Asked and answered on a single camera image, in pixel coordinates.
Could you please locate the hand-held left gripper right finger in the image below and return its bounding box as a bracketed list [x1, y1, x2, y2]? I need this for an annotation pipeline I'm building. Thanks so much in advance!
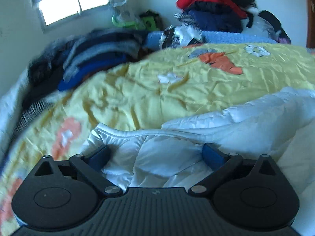
[188, 143, 280, 194]

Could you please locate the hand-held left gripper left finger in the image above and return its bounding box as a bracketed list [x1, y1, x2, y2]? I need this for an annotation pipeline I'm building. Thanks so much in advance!
[34, 145, 123, 197]

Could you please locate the white puffer jacket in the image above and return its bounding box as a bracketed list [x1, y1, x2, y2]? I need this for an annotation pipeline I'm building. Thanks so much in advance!
[79, 86, 315, 195]

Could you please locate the pile of dark folded clothes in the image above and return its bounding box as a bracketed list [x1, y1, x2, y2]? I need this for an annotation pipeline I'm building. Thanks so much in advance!
[23, 28, 148, 109]

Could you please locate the yellow printed blanket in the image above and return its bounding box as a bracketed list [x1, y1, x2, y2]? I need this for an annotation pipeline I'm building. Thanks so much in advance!
[0, 42, 315, 231]

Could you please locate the blue fleece blanket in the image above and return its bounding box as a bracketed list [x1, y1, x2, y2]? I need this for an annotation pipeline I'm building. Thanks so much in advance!
[145, 30, 280, 48]

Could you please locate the navy blue jacket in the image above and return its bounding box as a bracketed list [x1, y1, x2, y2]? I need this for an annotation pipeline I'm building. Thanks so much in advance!
[183, 9, 245, 34]

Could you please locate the clear plastic bag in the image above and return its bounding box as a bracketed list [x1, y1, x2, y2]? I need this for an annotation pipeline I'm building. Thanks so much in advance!
[250, 15, 274, 38]

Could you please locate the black and white checked cloth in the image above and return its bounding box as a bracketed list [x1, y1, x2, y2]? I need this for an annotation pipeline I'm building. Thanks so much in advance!
[173, 12, 198, 27]

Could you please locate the grey patterned pillow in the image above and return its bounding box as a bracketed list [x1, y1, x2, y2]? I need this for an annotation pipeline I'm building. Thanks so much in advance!
[109, 0, 139, 23]

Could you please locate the black bag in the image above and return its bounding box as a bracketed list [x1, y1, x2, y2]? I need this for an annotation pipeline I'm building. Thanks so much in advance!
[259, 10, 291, 44]

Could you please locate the window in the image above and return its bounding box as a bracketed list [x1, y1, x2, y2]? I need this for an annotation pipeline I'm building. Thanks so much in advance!
[37, 0, 110, 28]

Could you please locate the brown wooden door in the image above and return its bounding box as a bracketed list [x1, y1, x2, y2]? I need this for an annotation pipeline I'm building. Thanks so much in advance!
[305, 0, 315, 53]

